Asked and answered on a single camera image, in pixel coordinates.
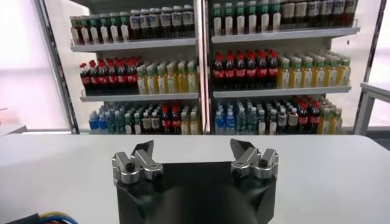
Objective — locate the metal drink shelf rack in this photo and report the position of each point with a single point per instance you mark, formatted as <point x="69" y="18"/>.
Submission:
<point x="137" y="97"/>
<point x="280" y="91"/>

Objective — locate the yellow drink bottle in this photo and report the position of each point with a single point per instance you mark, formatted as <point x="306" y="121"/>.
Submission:
<point x="171" y="82"/>
<point x="296" y="76"/>
<point x="194" y="126"/>
<point x="307" y="76"/>
<point x="285" y="76"/>
<point x="336" y="121"/>
<point x="325" y="123"/>
<point x="320" y="75"/>
<point x="185" y="126"/>
<point x="182" y="81"/>
<point x="332" y="75"/>
<point x="192" y="80"/>
<point x="161" y="82"/>
<point x="142" y="83"/>
<point x="345" y="74"/>
<point x="151" y="83"/>

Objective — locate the dark bottle brown label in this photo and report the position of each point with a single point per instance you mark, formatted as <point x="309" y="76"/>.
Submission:
<point x="292" y="119"/>
<point x="155" y="123"/>
<point x="282" y="120"/>
<point x="147" y="123"/>

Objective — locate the black bottle white label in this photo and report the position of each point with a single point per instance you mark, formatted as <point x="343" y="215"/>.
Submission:
<point x="155" y="21"/>
<point x="144" y="22"/>
<point x="135" y="22"/>
<point x="166" y="20"/>
<point x="177" y="19"/>
<point x="188" y="19"/>

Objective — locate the dark tea bottle green cap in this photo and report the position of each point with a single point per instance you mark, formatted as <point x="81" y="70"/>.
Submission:
<point x="124" y="30"/>
<point x="217" y="22"/>
<point x="228" y="22"/>
<point x="252" y="20"/>
<point x="75" y="33"/>
<point x="94" y="32"/>
<point x="276" y="19"/>
<point x="114" y="30"/>
<point x="240" y="21"/>
<point x="85" y="33"/>
<point x="104" y="32"/>
<point x="264" y="19"/>

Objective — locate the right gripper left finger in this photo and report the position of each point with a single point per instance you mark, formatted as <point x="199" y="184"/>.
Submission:
<point x="143" y="158"/>

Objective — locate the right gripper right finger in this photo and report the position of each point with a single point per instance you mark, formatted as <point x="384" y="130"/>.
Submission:
<point x="248" y="158"/>

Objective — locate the dark bottle beige label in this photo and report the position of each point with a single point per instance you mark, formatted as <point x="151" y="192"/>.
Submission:
<point x="300" y="11"/>
<point x="288" y="12"/>
<point x="326" y="9"/>
<point x="350" y="7"/>
<point x="312" y="10"/>
<point x="338" y="8"/>

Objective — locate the clear green water bottle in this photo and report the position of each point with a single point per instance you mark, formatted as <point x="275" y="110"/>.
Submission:
<point x="241" y="121"/>
<point x="111" y="124"/>
<point x="251" y="121"/>
<point x="119" y="125"/>

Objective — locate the green tea bottle white label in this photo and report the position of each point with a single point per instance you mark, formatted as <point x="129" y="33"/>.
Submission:
<point x="272" y="126"/>
<point x="137" y="128"/>
<point x="128" y="128"/>
<point x="261" y="126"/>

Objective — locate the red cap cola bottle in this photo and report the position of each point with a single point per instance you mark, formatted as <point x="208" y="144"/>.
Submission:
<point x="218" y="73"/>
<point x="112" y="79"/>
<point x="273" y="72"/>
<point x="262" y="72"/>
<point x="229" y="73"/>
<point x="251" y="72"/>
<point x="303" y="120"/>
<point x="240" y="73"/>
<point x="175" y="123"/>
<point x="314" y="119"/>
<point x="132" y="79"/>
<point x="165" y="123"/>
<point x="93" y="80"/>
<point x="85" y="80"/>
<point x="122" y="79"/>
<point x="102" y="80"/>

